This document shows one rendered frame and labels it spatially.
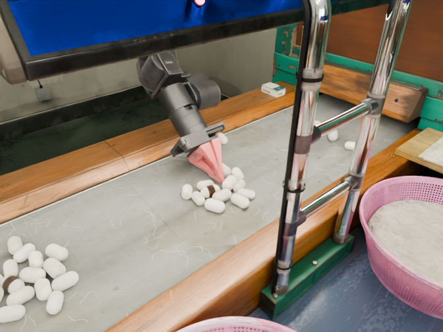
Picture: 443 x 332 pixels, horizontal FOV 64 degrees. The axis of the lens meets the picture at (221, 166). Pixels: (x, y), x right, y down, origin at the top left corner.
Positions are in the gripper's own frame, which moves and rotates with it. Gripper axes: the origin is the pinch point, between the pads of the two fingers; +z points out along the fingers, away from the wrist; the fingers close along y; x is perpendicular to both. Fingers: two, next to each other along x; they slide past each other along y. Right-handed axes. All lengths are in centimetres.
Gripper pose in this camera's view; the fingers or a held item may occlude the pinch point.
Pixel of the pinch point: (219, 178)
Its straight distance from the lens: 66.2
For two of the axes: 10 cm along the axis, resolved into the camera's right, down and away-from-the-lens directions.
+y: 7.6, -3.6, 5.5
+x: -4.3, 3.6, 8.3
